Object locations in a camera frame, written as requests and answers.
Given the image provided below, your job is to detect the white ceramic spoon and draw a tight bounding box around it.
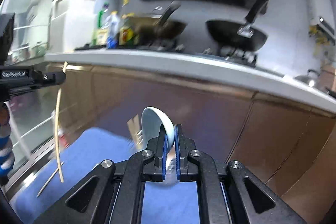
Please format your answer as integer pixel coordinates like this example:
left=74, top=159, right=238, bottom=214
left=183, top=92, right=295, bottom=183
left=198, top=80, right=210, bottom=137
left=141, top=107, right=175, bottom=150

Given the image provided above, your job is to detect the blue gloved left hand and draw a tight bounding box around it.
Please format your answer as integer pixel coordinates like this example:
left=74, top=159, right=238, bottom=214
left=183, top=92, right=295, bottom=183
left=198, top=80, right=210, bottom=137
left=0, top=102, right=15, bottom=186

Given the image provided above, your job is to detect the glass sliding door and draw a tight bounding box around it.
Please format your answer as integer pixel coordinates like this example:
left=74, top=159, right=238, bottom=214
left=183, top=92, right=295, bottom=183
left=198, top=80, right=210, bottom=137
left=1, top=0, right=57, bottom=190

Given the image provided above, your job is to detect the blue towel mat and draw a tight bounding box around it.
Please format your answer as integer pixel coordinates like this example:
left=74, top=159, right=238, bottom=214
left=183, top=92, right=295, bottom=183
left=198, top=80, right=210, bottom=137
left=14, top=127, right=200, bottom=223

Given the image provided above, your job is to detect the white tall box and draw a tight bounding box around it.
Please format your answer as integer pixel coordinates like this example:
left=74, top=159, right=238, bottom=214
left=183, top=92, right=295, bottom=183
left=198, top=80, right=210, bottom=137
left=49, top=0, right=96, bottom=53

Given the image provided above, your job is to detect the green cap oil bottle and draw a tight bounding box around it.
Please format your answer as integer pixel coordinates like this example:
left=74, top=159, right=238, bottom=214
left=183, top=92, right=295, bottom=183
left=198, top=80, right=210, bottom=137
left=91, top=2, right=109, bottom=46

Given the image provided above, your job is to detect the clear plastic bottle blue label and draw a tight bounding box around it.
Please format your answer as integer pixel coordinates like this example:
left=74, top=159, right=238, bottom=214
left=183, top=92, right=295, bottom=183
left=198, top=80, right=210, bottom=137
left=106, top=11, right=120, bottom=49

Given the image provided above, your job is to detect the dark sauce bottle yellow label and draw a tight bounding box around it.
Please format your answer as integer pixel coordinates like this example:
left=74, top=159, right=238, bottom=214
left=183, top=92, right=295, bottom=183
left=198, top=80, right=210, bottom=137
left=119, top=13, right=135, bottom=46

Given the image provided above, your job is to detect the steel pot lid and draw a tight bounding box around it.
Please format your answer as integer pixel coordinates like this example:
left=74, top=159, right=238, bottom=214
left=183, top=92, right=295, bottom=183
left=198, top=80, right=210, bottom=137
left=294, top=69, right=320, bottom=88

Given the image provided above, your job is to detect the gas stove top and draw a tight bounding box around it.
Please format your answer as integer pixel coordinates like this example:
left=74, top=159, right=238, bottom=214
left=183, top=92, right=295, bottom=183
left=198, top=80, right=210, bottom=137
left=73, top=40, right=258, bottom=68

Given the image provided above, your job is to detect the black frying pan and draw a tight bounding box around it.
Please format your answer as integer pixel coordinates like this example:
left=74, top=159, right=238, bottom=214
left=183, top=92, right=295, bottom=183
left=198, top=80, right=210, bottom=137
left=206, top=0, right=269, bottom=52

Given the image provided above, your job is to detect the bronze wok with handle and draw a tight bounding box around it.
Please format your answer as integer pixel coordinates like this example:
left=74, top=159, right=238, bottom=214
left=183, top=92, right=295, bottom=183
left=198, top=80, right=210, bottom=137
left=126, top=1, right=187, bottom=44

